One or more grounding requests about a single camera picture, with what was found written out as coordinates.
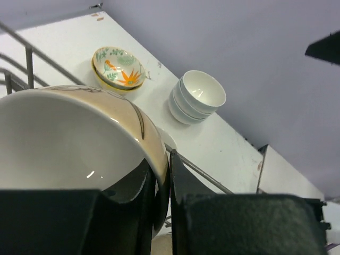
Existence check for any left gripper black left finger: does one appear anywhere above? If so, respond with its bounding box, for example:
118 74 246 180
1 161 155 254

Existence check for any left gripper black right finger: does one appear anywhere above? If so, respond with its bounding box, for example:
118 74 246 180
169 150 327 254

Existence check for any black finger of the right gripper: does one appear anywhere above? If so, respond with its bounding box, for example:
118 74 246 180
305 31 340 65

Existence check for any beige bowl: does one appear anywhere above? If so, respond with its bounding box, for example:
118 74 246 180
150 233 173 255
157 127 177 150
1 86 169 234

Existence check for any white blue bowl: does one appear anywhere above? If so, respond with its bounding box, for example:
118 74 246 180
168 95 206 125
180 70 227 114
173 85 210 119

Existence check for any yellow green patterned bowl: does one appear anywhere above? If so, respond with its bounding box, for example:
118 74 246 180
91 60 143 96

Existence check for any cream floral patterned bowl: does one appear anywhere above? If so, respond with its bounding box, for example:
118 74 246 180
92 46 146 89

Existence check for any grey wire dish rack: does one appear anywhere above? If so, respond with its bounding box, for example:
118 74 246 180
0 21 234 229

